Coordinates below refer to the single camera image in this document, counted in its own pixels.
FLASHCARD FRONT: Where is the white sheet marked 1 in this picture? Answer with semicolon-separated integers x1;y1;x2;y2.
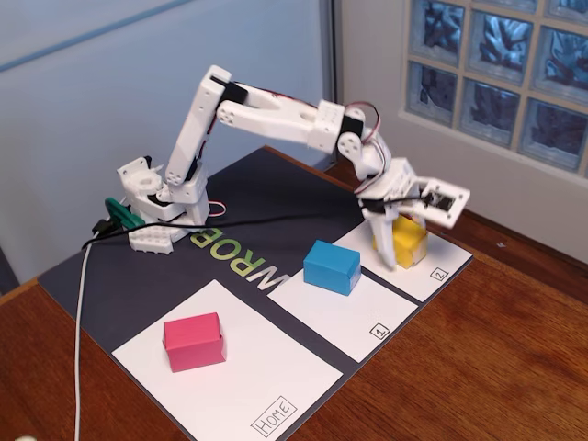
266;268;420;364

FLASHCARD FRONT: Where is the glass block window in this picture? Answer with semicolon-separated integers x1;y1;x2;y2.
403;0;588;175

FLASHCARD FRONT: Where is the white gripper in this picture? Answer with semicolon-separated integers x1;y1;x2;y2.
357;158;429;271

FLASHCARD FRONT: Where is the white cable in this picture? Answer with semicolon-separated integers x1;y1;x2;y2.
73;232;100;441

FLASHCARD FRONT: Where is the dark printed mat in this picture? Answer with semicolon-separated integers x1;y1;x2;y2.
37;145;474;441

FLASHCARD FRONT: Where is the black camera cable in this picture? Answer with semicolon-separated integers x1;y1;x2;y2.
81;192;442;252

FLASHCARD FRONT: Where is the pink paper box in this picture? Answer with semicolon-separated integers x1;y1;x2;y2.
163;311;228;374

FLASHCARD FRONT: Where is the yellow paper box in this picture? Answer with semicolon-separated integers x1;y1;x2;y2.
372;214;430;270

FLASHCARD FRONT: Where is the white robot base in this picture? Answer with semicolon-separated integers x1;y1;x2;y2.
117;155;213;254

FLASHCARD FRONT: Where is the green clamp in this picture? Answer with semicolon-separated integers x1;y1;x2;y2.
104;197;146;232

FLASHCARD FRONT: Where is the white sheet marked 2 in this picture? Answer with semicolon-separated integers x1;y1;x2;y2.
333;207;474;303

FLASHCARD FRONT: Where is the white sheet marked home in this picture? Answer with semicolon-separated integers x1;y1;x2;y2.
111;278;345;441

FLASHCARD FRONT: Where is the blue paper box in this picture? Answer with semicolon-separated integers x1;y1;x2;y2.
302;239;363;297

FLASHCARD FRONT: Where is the grey metal frame post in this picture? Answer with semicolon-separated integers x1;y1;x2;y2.
320;0;344;169

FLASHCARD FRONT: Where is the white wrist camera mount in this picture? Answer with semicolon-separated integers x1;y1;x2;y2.
415;176;472;230

